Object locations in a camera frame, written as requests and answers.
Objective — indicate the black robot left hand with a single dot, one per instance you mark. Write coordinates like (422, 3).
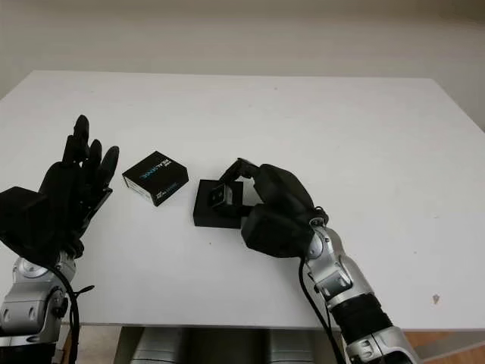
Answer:
(60, 178)

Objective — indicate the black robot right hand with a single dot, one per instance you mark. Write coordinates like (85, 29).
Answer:
(282, 189)

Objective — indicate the small silver depth camera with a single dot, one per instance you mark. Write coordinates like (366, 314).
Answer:
(223, 197)

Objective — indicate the black printed box lid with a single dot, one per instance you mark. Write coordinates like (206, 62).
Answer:
(155, 176)

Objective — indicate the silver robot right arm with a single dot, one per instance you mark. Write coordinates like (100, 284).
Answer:
(333, 265)

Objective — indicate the grey robot lower body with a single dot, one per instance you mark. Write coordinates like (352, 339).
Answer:
(201, 349)

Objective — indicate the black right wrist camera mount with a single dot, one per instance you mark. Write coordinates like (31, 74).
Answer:
(273, 231)

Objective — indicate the black camera box base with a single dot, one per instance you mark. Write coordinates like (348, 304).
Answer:
(212, 220)

